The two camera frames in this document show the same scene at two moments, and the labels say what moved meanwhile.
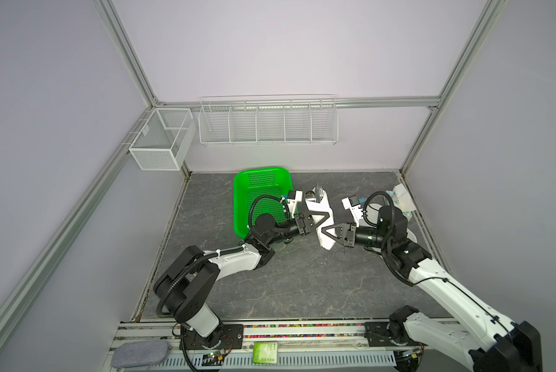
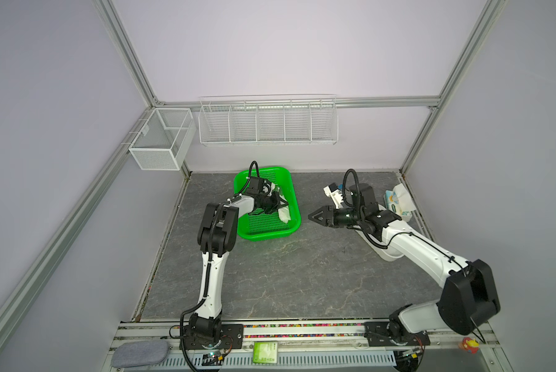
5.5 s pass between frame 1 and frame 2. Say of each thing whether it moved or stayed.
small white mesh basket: stayed
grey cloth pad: stayed
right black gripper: moved
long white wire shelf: stayed
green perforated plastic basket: stayed
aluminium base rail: stayed
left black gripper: moved
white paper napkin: moved
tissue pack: stayed
